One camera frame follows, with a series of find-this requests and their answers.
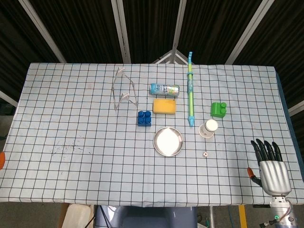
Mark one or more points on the left robot hand orange thumb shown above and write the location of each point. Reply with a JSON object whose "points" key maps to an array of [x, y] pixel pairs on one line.
{"points": [[2, 160]]}

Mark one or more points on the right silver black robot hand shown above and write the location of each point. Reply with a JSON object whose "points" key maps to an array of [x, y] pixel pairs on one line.
{"points": [[275, 175]]}

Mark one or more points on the small white die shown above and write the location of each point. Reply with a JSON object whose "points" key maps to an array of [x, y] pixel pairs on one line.
{"points": [[205, 154]]}

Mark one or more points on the small white jar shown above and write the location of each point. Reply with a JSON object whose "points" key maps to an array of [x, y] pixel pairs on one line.
{"points": [[209, 129]]}

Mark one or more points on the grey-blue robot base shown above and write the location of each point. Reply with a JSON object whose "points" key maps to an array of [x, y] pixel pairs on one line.
{"points": [[147, 217]]}

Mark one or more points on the round steel plate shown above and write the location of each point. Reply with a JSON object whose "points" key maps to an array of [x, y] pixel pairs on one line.
{"points": [[168, 141]]}

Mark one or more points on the light blue checkered tablecloth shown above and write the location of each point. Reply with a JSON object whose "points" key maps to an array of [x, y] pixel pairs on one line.
{"points": [[71, 130]]}

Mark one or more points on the green toy building block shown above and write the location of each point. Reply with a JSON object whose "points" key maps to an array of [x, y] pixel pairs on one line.
{"points": [[218, 110]]}

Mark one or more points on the green and blue toothbrush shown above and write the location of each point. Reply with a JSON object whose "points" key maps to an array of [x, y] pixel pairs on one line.
{"points": [[190, 95]]}

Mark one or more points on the yellow sponge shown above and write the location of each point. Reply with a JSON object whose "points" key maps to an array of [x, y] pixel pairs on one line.
{"points": [[164, 106]]}

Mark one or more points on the light blue beverage can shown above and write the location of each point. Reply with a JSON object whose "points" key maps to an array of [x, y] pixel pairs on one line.
{"points": [[164, 90]]}

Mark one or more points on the blue toy building block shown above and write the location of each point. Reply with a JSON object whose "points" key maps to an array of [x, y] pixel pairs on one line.
{"points": [[144, 119]]}

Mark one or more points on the white metal frame post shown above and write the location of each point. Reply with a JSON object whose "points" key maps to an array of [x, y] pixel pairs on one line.
{"points": [[178, 23], [121, 31], [247, 31], [8, 98], [296, 108], [42, 31]]}

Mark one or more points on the white triangular metal frame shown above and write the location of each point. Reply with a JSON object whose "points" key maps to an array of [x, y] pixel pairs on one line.
{"points": [[171, 55]]}

